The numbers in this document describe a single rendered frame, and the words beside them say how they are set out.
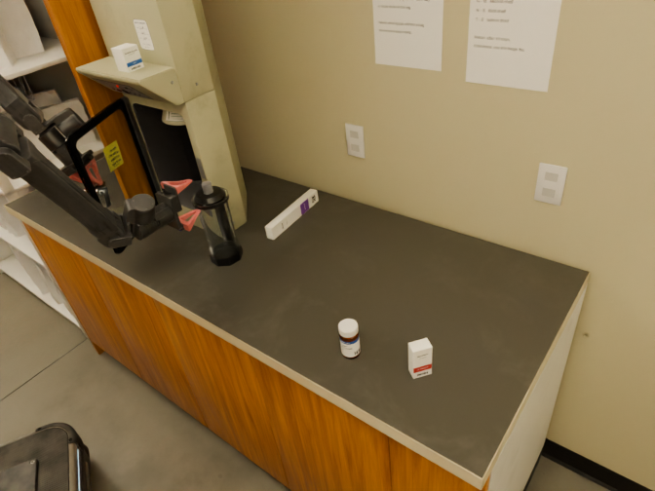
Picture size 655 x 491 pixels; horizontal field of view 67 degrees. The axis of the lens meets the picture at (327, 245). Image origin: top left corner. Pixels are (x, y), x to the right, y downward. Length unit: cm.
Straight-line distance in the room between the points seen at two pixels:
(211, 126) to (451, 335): 91
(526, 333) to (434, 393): 29
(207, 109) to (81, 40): 43
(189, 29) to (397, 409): 110
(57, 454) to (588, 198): 201
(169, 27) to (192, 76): 14
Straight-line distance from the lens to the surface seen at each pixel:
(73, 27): 175
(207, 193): 148
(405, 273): 145
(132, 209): 129
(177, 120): 162
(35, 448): 235
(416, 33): 146
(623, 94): 133
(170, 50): 146
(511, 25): 135
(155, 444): 242
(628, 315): 163
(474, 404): 116
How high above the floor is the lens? 188
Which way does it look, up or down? 37 degrees down
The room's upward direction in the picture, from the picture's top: 8 degrees counter-clockwise
